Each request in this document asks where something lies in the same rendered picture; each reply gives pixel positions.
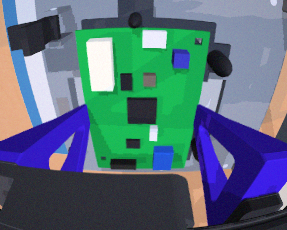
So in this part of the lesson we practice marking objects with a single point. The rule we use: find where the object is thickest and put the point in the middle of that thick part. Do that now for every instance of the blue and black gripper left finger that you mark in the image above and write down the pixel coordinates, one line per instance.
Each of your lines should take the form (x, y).
(33, 147)

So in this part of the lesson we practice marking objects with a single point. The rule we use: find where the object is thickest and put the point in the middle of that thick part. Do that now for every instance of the green circuit board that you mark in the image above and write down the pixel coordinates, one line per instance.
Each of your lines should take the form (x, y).
(141, 87)

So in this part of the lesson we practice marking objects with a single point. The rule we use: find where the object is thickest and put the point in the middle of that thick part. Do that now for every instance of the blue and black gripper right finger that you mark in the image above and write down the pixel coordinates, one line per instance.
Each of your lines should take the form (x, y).
(260, 163)

